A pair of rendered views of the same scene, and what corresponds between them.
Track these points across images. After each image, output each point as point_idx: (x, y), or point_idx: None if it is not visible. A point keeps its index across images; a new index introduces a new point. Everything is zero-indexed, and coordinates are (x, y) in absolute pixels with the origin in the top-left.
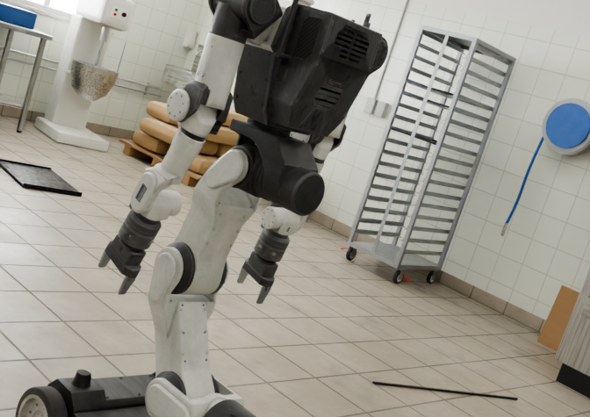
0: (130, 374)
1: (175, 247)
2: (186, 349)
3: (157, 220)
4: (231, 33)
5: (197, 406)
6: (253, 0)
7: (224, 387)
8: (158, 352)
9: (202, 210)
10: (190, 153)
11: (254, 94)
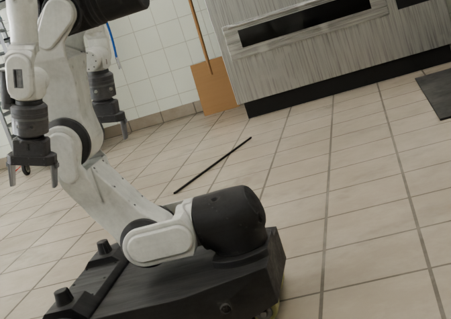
0: (37, 314)
1: (52, 126)
2: (127, 197)
3: (42, 97)
4: None
5: (182, 217)
6: None
7: (170, 205)
8: (104, 221)
9: (52, 77)
10: (34, 13)
11: None
